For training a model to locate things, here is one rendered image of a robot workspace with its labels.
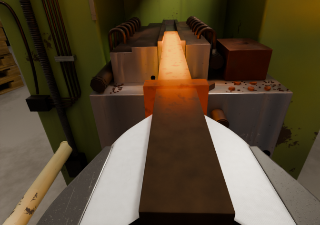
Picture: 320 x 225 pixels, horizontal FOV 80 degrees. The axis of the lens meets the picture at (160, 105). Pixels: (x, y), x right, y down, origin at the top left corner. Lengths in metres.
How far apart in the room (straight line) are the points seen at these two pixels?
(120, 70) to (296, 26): 0.45
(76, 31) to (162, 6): 0.41
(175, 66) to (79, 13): 0.41
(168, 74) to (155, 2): 0.71
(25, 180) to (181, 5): 1.49
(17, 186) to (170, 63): 1.57
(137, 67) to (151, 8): 0.49
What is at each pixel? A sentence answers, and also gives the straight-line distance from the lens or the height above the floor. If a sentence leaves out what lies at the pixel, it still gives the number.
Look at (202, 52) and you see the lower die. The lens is 0.40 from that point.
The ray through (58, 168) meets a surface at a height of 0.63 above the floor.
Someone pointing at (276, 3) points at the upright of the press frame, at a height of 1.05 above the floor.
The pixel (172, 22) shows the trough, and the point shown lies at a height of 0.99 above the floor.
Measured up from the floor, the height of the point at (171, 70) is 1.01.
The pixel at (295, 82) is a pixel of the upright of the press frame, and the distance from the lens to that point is 0.67.
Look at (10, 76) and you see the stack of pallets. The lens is 3.44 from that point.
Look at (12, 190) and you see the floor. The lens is 1.69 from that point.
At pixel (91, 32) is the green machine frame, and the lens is 0.57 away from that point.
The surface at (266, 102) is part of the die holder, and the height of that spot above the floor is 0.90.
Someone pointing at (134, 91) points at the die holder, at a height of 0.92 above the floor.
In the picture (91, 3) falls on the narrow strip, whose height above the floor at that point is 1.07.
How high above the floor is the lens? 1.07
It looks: 29 degrees down
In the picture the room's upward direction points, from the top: 2 degrees counter-clockwise
